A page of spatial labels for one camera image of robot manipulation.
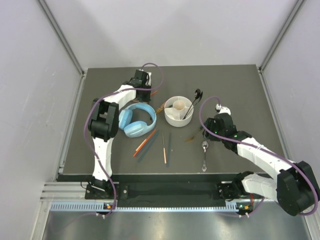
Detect black spoon long handle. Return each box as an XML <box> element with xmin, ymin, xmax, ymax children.
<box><xmin>183</xmin><ymin>91</ymin><xmax>203</xmax><ymax>120</ymax></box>

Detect small black spoon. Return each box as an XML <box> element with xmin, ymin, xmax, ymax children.
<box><xmin>194</xmin><ymin>88</ymin><xmax>201</xmax><ymax>99</ymax></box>

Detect light blue headphones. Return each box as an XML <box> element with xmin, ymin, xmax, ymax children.
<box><xmin>117</xmin><ymin>102</ymin><xmax>158</xmax><ymax>138</ymax></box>

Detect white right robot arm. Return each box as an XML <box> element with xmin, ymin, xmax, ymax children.
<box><xmin>201</xmin><ymin>113</ymin><xmax>320</xmax><ymax>216</ymax></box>

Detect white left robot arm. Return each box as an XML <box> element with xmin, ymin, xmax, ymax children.
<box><xmin>83</xmin><ymin>68</ymin><xmax>157</xmax><ymax>199</ymax></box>

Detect silver ornate spoon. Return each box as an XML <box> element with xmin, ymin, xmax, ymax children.
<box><xmin>201</xmin><ymin>140</ymin><xmax>209</xmax><ymax>172</ymax></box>

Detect white divided round container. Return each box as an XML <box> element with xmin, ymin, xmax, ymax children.
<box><xmin>164</xmin><ymin>96</ymin><xmax>194</xmax><ymax>128</ymax></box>

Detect dark teal chopstick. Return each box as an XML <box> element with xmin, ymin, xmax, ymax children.
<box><xmin>137</xmin><ymin>130</ymin><xmax>160</xmax><ymax>163</ymax></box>
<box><xmin>166</xmin><ymin>132</ymin><xmax>172</xmax><ymax>168</ymax></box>

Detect silver copper chopstick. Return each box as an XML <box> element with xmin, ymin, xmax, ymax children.
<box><xmin>162</xmin><ymin>132</ymin><xmax>167</xmax><ymax>165</ymax></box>

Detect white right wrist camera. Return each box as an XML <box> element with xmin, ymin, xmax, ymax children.
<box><xmin>215</xmin><ymin>104</ymin><xmax>231</xmax><ymax>115</ymax></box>

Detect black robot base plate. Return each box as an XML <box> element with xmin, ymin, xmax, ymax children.
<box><xmin>85</xmin><ymin>171</ymin><xmax>250</xmax><ymax>206</ymax></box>

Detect grey slotted cable duct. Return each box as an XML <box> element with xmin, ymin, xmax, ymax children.
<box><xmin>50</xmin><ymin>201</ymin><xmax>253</xmax><ymax>213</ymax></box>

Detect aluminium frame rail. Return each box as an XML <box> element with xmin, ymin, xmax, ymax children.
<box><xmin>36</xmin><ymin>0</ymin><xmax>85</xmax><ymax>77</ymax></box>

